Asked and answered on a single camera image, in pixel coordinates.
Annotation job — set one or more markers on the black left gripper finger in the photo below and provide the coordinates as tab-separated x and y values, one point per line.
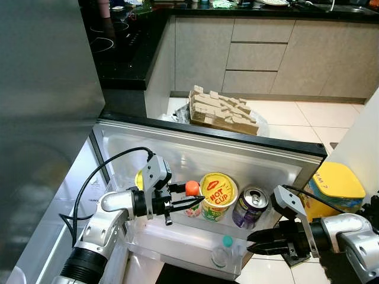
177	188
189	205

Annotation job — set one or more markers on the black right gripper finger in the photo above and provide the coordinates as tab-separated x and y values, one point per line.
263	236
266	248

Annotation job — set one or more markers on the small orange-capped sauce bottle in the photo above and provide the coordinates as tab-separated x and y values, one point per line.
192	188

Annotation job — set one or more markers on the silver fridge door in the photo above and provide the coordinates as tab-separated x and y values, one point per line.
47	89
249	157

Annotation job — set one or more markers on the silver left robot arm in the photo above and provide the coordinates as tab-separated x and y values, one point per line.
100	231

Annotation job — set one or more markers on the purple drink can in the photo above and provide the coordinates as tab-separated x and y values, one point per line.
251	207

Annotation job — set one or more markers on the teal-capped water bottle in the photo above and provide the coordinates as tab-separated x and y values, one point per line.
223	251

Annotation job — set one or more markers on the yellow lidded bin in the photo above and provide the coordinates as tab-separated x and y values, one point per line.
337	186

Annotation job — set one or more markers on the dark carpet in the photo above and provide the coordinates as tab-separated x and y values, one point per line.
189	275

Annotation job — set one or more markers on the beige cardboard packing insert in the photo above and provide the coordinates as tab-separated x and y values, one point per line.
222	112

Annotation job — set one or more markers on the black kitchen counter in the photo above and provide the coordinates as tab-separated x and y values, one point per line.
124	74

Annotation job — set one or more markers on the black induction hob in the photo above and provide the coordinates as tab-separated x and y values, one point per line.
115	38

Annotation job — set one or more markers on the grey kitchen cabinets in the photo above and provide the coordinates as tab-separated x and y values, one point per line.
296	53

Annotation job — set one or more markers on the green cloth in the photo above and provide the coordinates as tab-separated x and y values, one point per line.
224	4

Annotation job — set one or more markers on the pink cup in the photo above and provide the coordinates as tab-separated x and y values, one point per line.
104	8

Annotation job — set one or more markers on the white plate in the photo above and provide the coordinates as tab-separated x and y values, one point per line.
273	2

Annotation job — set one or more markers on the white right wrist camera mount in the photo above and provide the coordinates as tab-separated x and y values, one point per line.
287	201

